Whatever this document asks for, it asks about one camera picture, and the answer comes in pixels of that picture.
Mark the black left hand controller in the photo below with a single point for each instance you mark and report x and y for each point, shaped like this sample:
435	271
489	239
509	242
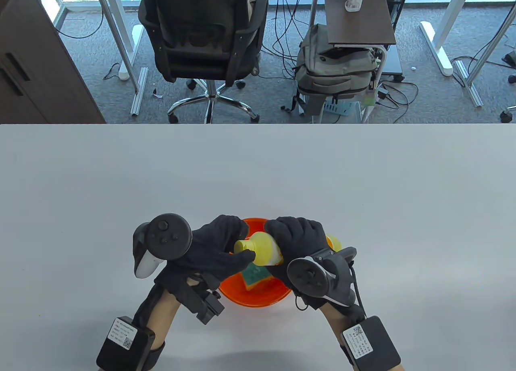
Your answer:
165	236

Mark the black mesh office chair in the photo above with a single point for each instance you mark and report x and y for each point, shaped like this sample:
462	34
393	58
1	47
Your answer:
201	60

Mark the black right forearm sensor box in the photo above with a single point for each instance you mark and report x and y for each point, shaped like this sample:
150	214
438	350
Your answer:
379	342

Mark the black left forearm sensor box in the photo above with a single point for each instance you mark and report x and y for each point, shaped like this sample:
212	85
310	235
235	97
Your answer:
133	351

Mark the grey backpack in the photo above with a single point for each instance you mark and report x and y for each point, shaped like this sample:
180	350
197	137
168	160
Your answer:
334	72

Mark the person's left forearm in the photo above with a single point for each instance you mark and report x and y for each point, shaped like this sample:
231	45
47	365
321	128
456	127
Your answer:
165	318

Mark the black right hand controller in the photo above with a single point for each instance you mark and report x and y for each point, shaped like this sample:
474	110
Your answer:
308	276

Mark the black computer tower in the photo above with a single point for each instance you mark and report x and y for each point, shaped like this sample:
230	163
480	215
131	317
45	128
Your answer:
397	4

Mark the green and yellow sponge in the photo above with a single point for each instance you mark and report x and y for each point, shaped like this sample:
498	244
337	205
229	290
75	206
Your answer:
254	276

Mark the yellow dish soap bottle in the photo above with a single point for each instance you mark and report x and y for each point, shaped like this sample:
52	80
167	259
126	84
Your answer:
266	248

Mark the person's left hand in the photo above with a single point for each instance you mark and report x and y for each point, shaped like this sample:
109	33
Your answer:
209	246

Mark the black hand controller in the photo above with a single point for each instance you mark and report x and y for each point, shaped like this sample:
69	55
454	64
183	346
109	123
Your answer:
308	276
165	236

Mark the person's right hand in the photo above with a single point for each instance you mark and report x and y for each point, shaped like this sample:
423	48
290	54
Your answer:
298	234

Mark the black wheeled platform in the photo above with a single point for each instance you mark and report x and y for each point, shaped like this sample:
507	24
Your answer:
393	64

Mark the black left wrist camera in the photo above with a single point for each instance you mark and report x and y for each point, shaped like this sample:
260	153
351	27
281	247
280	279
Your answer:
201	304

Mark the white desk leg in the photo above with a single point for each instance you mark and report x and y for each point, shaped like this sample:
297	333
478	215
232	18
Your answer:
125	44
437	44

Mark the black power adapter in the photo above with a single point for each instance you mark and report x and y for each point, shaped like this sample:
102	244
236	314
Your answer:
383	94

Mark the aluminium frame leg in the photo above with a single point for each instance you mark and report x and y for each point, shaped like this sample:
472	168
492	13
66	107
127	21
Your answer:
469	82

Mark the dark brown side table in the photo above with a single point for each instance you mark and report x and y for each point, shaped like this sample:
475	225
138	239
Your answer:
354	28

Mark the orange plastic bowl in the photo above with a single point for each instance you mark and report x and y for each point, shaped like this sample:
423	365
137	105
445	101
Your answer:
258	298

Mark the dark brown cabinet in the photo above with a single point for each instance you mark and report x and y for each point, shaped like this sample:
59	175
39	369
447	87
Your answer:
36	64

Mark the short aluminium profile bar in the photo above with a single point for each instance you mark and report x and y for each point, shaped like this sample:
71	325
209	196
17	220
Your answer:
139	92

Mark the black chair base with casters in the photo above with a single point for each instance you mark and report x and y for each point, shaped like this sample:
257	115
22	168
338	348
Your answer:
510	58

